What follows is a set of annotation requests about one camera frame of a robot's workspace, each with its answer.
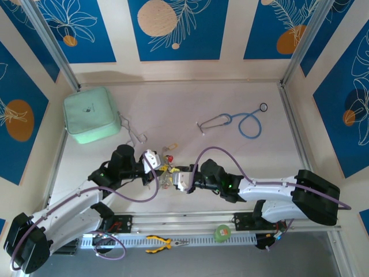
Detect blue stethoscope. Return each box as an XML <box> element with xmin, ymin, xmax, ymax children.
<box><xmin>195</xmin><ymin>103</ymin><xmax>269</xmax><ymax>140</ymax></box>

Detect black ribbed block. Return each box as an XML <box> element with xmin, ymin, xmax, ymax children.
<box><xmin>53</xmin><ymin>242</ymin><xmax>79</xmax><ymax>255</ymax></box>

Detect metal wire tongs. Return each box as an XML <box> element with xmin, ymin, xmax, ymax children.
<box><xmin>116</xmin><ymin>111</ymin><xmax>148</xmax><ymax>150</ymax></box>

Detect steel keyring plate with rings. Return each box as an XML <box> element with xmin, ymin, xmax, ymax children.
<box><xmin>157</xmin><ymin>169</ymin><xmax>175</xmax><ymax>191</ymax></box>

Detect green tape roll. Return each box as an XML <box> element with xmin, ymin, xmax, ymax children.
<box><xmin>213</xmin><ymin>224</ymin><xmax>231</xmax><ymax>243</ymax></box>

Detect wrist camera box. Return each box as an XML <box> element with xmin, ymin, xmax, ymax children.
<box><xmin>142</xmin><ymin>149</ymin><xmax>161</xmax><ymax>174</ymax></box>
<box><xmin>174</xmin><ymin>171</ymin><xmax>194</xmax><ymax>192</ymax></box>

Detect key with yellow frame tag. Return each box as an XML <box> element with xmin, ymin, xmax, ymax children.
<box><xmin>162</xmin><ymin>143</ymin><xmax>179</xmax><ymax>158</ymax></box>

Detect aluminium front rail frame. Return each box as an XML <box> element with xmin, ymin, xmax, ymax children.
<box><xmin>77</xmin><ymin>212</ymin><xmax>342</xmax><ymax>236</ymax></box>

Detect mint green zip pouch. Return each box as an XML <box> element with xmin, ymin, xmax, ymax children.
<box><xmin>63</xmin><ymin>87</ymin><xmax>121</xmax><ymax>144</ymax></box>

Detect blue floral wall panel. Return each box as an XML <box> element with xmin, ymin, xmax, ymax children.
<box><xmin>243</xmin><ymin>0</ymin><xmax>326</xmax><ymax>61</ymax></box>
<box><xmin>312</xmin><ymin>27</ymin><xmax>369</xmax><ymax>179</ymax></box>
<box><xmin>0</xmin><ymin>0</ymin><xmax>61</xmax><ymax>84</ymax></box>
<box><xmin>299</xmin><ymin>0</ymin><xmax>369</xmax><ymax>78</ymax></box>
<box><xmin>0</xmin><ymin>40</ymin><xmax>50</xmax><ymax>186</ymax></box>
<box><xmin>127</xmin><ymin>0</ymin><xmax>229</xmax><ymax>62</ymax></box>
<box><xmin>36</xmin><ymin>0</ymin><xmax>117</xmax><ymax>64</ymax></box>

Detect grey slotted cable duct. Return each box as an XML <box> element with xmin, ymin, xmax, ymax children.
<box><xmin>80</xmin><ymin>233</ymin><xmax>258</xmax><ymax>249</ymax></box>

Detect aluminium corner post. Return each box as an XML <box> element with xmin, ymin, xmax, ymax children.
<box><xmin>20</xmin><ymin>0</ymin><xmax>81</xmax><ymax>91</ymax></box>
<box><xmin>279</xmin><ymin>0</ymin><xmax>337</xmax><ymax>87</ymax></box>

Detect yellow-handled pliers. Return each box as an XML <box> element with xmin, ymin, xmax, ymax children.
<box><xmin>145</xmin><ymin>235</ymin><xmax>190</xmax><ymax>254</ymax></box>

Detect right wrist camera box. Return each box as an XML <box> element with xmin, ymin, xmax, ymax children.
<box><xmin>174</xmin><ymin>171</ymin><xmax>194</xmax><ymax>192</ymax></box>

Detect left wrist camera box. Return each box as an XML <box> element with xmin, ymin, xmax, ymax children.
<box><xmin>142</xmin><ymin>149</ymin><xmax>161</xmax><ymax>174</ymax></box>

